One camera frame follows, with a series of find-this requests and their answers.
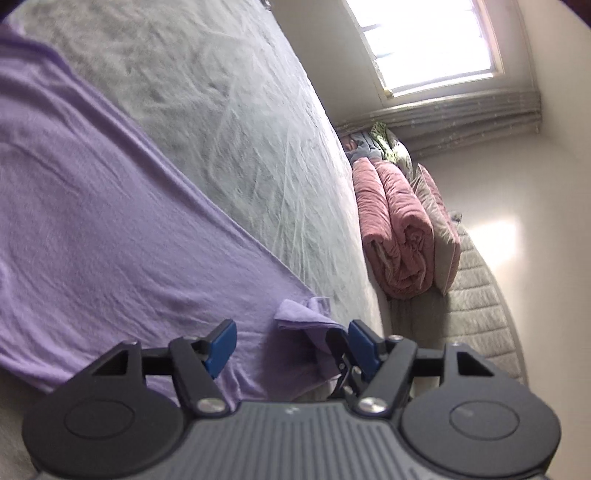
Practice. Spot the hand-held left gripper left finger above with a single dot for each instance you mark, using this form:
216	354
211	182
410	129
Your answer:
222	344

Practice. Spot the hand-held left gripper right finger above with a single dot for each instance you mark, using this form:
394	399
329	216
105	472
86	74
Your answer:
364	344

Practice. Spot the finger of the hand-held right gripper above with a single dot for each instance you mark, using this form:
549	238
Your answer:
339	346

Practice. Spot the purple pants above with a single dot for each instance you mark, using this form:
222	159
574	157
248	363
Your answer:
115	221

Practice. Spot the folded pink quilt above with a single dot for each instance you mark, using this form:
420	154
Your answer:
392	230

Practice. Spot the grey quilted headboard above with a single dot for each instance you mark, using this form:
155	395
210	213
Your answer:
480	314

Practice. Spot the beige pillow with pink edge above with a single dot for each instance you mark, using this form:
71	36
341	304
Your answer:
445	249

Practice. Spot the grey-blue cloth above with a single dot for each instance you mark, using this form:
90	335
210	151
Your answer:
362	145

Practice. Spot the floral green pillow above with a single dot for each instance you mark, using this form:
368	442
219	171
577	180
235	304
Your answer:
392	145

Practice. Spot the patterned grey curtain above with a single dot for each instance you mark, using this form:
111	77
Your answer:
461	124

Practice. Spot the window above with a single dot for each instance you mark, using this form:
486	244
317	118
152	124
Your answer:
425	41

